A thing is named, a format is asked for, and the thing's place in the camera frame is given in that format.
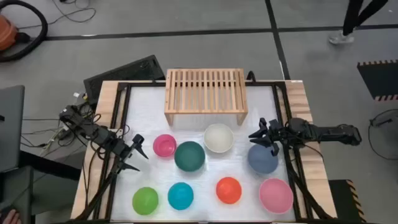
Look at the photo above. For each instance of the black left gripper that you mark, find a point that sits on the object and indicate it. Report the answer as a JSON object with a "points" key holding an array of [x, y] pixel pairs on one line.
{"points": [[121, 150]]}

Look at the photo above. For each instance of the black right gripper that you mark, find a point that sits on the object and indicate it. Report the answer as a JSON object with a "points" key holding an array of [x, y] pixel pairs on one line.
{"points": [[278, 133]]}

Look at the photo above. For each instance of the large blue-grey bowl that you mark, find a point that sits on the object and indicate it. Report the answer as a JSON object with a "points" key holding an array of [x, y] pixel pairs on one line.
{"points": [[262, 162]]}

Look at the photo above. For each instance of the small magenta bowl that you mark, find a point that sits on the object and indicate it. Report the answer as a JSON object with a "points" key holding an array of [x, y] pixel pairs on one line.
{"points": [[164, 145]]}

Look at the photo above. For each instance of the small lime green bowl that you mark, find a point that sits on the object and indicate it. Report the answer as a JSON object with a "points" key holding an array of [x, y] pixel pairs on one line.
{"points": [[145, 201]]}

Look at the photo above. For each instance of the large teal green bowl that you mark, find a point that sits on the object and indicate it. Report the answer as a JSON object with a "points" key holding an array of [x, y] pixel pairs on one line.
{"points": [[189, 156]]}

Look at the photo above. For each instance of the small cyan bowl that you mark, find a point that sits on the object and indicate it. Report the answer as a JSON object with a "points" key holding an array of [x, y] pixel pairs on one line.
{"points": [[180, 196]]}

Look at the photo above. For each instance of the small orange bowl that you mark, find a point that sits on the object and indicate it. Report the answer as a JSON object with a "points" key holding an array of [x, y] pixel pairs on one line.
{"points": [[229, 190]]}

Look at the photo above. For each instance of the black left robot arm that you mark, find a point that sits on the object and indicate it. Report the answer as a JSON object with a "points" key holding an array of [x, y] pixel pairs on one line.
{"points": [[93, 132]]}

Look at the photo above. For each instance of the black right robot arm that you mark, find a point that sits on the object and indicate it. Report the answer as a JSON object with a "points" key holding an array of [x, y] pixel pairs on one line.
{"points": [[326, 132]]}

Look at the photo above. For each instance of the slatted wooden shelf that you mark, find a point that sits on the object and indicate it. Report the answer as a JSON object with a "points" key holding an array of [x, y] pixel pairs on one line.
{"points": [[205, 110]]}

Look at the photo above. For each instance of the large white bowl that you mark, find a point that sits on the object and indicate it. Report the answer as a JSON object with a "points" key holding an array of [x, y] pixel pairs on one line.
{"points": [[219, 137]]}

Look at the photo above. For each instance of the large light pink bowl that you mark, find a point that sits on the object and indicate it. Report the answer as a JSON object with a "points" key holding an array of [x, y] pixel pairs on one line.
{"points": [[276, 196]]}

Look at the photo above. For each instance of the black perforated computer case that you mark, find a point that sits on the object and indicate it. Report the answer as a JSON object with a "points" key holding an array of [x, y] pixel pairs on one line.
{"points": [[124, 73]]}

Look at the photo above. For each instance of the black mat striped edge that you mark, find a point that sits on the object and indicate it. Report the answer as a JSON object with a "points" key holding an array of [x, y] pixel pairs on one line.
{"points": [[379, 81], [345, 202]]}

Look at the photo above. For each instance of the grey laptop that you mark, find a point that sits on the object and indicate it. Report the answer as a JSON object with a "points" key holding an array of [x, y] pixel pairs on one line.
{"points": [[11, 127]]}

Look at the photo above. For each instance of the person's hand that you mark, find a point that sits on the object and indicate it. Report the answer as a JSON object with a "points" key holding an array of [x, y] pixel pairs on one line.
{"points": [[11, 217]]}

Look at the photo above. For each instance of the person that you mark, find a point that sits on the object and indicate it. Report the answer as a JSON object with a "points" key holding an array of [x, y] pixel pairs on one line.
{"points": [[349, 18]]}

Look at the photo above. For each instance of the orange vacuum cleaner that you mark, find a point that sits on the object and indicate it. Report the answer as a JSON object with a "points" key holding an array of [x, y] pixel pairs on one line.
{"points": [[6, 32]]}

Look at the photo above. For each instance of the black metal table frame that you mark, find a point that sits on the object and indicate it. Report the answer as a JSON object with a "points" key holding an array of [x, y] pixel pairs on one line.
{"points": [[140, 84]]}

